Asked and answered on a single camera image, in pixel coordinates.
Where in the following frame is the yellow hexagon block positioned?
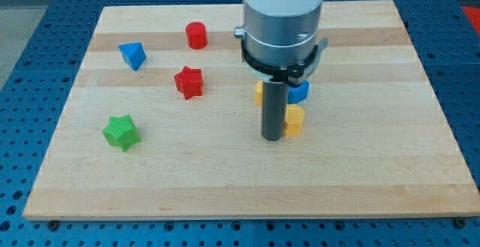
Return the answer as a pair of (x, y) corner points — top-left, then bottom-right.
(283, 104), (305, 137)

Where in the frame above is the blue hexagon block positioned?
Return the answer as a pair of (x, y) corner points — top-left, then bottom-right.
(287, 80), (310, 104)

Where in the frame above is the green star block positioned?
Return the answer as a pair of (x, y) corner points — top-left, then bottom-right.
(102, 114), (141, 152)

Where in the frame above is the red star block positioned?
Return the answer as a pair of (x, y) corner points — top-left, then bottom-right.
(174, 66), (203, 100)

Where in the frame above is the yellow heart block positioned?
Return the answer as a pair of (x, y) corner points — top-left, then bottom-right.
(254, 81), (263, 106)

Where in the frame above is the red cylinder block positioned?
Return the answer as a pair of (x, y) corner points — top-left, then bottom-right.
(185, 22), (208, 50)

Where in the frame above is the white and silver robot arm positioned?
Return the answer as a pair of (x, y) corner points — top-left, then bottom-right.
(234, 0), (328, 141)

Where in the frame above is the blue triangle block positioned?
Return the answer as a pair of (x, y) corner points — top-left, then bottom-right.
(118, 42), (146, 71)

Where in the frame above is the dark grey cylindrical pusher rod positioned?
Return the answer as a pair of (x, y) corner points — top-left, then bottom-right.
(261, 82), (289, 141)

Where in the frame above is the light wooden board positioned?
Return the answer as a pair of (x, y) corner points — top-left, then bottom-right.
(23, 0), (479, 221)

